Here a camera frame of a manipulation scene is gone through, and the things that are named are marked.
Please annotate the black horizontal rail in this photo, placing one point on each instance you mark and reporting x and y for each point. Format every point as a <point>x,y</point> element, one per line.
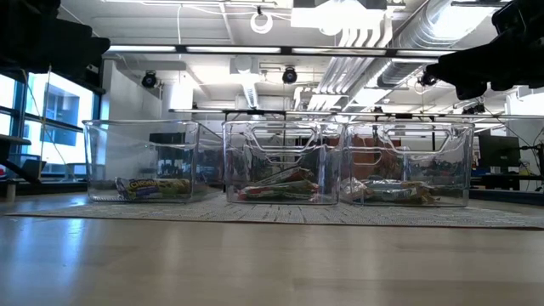
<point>255,112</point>

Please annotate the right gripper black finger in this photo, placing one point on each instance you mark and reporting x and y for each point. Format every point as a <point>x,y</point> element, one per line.
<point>463,75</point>
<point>467,60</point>

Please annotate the blue framed window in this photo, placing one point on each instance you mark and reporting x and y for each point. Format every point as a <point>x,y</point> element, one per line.
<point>64,119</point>

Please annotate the yellow wrapper granola bar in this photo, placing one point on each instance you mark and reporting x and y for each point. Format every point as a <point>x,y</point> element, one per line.
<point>404,193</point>

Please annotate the black monitor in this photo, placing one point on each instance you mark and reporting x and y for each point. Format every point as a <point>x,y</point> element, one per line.
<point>499,151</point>

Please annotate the clear plastic bin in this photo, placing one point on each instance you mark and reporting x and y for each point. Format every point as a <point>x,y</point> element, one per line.
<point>408,161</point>
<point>127,153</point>
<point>280,153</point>

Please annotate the black ceiling camera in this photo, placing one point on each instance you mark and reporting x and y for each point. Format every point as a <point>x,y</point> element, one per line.
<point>290,76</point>
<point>149,80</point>
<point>424,82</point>
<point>474,109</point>

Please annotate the silver ventilation duct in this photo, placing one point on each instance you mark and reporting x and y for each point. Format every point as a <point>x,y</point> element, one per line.
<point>446,21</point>

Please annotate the black ceiling light rail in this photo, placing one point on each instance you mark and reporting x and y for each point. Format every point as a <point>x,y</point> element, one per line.
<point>287,50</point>

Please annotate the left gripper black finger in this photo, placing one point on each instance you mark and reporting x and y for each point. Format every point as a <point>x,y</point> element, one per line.
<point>76,64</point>
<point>81,40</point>

